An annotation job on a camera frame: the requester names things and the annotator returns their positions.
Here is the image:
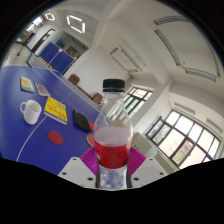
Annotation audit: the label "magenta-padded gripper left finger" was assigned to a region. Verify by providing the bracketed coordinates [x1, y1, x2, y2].
[57, 146, 100, 189]

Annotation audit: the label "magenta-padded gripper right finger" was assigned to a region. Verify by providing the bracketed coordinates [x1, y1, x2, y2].
[125, 147, 168, 190]

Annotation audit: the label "clear bottle with red label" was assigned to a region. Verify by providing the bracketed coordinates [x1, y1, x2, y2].
[92, 78, 134, 191]

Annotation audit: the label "beige cabinet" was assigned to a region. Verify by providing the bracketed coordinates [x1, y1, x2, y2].
[131, 131, 154, 156]
[153, 151, 181, 174]

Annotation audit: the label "wide black-framed window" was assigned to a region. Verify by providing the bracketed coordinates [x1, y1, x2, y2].
[145, 109, 222, 168]

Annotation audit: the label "tall black-framed window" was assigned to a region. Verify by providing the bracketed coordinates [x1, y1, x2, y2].
[123, 86, 154, 118]

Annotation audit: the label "white mug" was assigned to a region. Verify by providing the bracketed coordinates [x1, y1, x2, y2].
[19, 99, 43, 126]

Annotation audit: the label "brown chair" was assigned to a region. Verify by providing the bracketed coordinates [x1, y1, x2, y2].
[92, 92, 104, 107]
[68, 73, 81, 86]

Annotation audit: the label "table tennis net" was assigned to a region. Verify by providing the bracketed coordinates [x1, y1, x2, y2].
[26, 53, 102, 111]

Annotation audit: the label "white ceiling air conditioner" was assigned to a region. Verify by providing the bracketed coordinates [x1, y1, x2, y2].
[109, 41, 147, 73]

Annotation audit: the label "folded blue table tennis tables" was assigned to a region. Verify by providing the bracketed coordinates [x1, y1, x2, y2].
[39, 41, 75, 75]

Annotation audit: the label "group of ceiling lights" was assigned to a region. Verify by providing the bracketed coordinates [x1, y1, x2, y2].
[24, 12, 87, 34]

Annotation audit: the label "dark wall picture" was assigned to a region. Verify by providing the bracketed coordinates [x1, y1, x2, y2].
[65, 45, 78, 57]

